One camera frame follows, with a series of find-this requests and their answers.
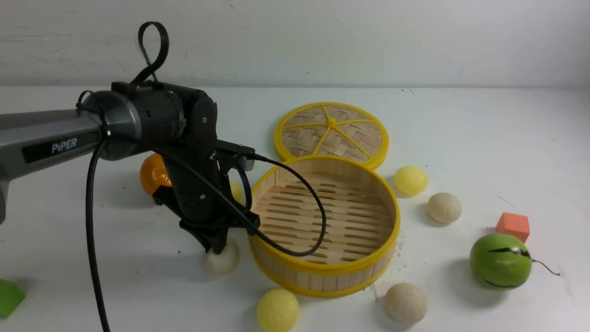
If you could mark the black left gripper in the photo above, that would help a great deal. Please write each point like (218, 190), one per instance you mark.
(200, 193)

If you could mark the white bun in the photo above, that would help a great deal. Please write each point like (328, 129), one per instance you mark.
(444, 208)
(223, 263)
(406, 303)

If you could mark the yellow bun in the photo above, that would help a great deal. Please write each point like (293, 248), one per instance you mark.
(411, 180)
(237, 191)
(277, 311)

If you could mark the yellow bun front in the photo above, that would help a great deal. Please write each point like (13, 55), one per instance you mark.
(277, 311)

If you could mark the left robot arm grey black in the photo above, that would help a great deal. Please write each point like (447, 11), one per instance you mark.
(118, 123)

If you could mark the bamboo steamer tray yellow rim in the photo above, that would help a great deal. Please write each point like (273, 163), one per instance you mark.
(346, 209)

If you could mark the bamboo steamer lid yellow rim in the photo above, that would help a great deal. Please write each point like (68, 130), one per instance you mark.
(332, 129)

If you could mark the orange toy tangerine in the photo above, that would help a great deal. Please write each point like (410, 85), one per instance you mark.
(153, 174)

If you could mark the green foam block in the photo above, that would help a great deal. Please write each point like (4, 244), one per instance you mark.
(11, 296)

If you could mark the green toy watermelon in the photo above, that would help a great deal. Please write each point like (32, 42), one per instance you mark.
(501, 262)

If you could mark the orange foam cube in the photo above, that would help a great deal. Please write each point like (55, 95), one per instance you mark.
(513, 224)

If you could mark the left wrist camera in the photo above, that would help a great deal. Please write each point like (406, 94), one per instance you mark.
(228, 154)

